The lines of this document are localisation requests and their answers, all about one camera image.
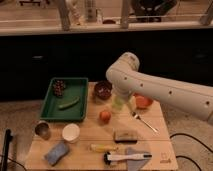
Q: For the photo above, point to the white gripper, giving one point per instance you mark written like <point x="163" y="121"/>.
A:
<point x="126" y="96"/>

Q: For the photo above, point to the orange-red apple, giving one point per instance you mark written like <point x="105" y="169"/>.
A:
<point x="105" y="116"/>

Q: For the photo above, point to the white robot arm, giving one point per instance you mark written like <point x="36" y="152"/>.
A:
<point x="191" y="98"/>

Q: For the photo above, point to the translucent green cup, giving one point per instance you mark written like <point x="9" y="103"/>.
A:
<point x="117" y="103"/>

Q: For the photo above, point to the white paper cup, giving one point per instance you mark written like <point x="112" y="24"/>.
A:
<point x="71" y="133"/>

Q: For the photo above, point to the metal cup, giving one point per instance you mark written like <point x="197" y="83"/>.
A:
<point x="42" y="130"/>

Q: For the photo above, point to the silver fork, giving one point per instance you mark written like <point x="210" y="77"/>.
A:
<point x="137" y="117"/>

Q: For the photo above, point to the orange bowl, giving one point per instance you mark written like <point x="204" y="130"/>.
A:
<point x="143" y="102"/>

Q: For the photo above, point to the dark maroon bowl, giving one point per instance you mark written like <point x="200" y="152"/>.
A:
<point x="102" y="90"/>

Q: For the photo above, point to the brown rectangular block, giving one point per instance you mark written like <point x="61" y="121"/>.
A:
<point x="125" y="136"/>

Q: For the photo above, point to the yellow banana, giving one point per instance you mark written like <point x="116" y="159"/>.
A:
<point x="102" y="148"/>

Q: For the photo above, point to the white black-headed brush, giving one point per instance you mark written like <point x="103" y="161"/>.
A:
<point x="109" y="158"/>

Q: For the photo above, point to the grey cloth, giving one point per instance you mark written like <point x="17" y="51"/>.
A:
<point x="136" y="165"/>

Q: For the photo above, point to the green plastic tray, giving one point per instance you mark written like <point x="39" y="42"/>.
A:
<point x="75" y="87"/>

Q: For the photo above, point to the green cucumber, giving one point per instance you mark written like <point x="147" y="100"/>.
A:
<point x="69" y="104"/>

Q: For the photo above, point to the dark grape bunch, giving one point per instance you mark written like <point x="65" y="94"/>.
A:
<point x="58" y="88"/>

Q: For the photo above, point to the blue sponge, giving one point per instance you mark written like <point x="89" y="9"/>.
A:
<point x="56" y="153"/>

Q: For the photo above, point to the black stand at left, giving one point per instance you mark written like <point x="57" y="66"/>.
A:
<point x="7" y="139"/>

